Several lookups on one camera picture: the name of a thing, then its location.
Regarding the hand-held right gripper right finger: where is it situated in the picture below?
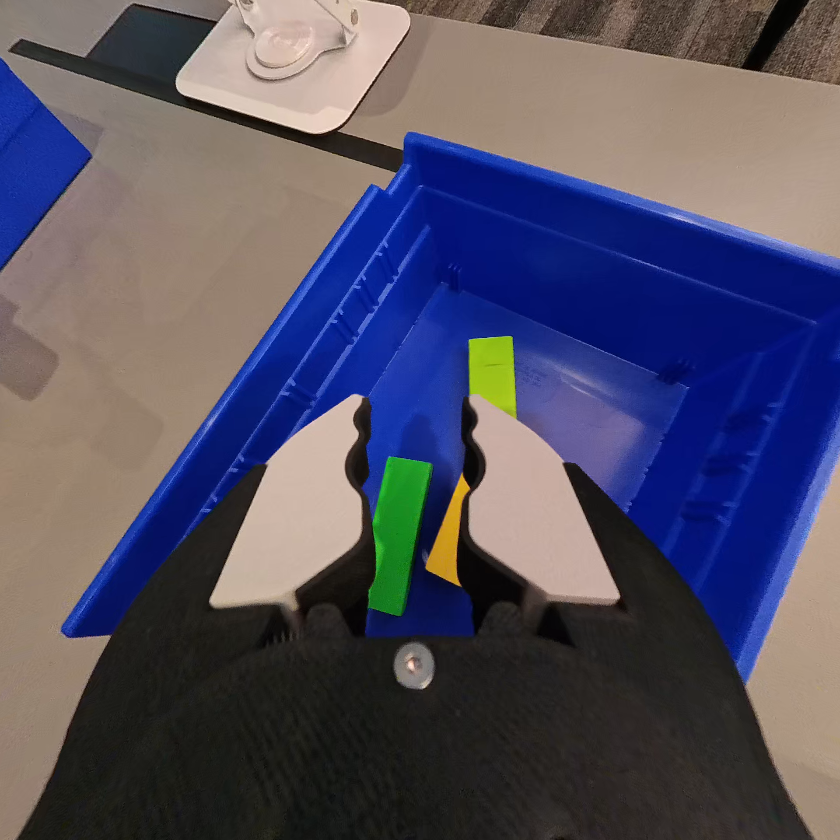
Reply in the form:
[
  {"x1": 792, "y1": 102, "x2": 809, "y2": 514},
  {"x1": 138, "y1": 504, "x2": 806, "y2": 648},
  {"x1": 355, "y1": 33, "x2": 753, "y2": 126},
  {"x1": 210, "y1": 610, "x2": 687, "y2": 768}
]
[{"x1": 461, "y1": 394, "x2": 623, "y2": 609}]

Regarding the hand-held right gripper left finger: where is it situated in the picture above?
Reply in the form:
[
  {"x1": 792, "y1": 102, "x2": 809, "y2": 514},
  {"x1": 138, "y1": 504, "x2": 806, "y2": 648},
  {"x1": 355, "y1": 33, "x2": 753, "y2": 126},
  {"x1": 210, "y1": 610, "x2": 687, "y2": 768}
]
[{"x1": 209, "y1": 397, "x2": 372, "y2": 613}]

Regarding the yellow arch block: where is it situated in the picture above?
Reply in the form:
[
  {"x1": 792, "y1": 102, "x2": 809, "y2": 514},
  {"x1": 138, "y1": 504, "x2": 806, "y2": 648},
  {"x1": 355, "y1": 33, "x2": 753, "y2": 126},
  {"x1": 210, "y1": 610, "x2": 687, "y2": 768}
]
[{"x1": 424, "y1": 476, "x2": 476, "y2": 589}]

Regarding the lime green plank block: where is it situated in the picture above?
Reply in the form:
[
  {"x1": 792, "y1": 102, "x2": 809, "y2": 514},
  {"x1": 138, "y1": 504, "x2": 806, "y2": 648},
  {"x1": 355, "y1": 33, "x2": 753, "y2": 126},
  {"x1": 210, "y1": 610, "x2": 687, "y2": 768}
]
[{"x1": 469, "y1": 336, "x2": 518, "y2": 424}]

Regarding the blue plastic bin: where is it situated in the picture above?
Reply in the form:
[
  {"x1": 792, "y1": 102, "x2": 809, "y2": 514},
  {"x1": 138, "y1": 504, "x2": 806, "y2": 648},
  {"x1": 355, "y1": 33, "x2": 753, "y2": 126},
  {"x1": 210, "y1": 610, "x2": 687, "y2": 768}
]
[
  {"x1": 0, "y1": 59, "x2": 93, "y2": 270},
  {"x1": 59, "y1": 132, "x2": 840, "y2": 683}
]

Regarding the wooden document stand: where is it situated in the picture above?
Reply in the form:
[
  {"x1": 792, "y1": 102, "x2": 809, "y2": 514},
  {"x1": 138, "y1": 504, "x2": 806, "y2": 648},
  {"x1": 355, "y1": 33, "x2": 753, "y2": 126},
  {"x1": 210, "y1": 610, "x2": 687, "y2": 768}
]
[{"x1": 175, "y1": 0, "x2": 412, "y2": 132}]

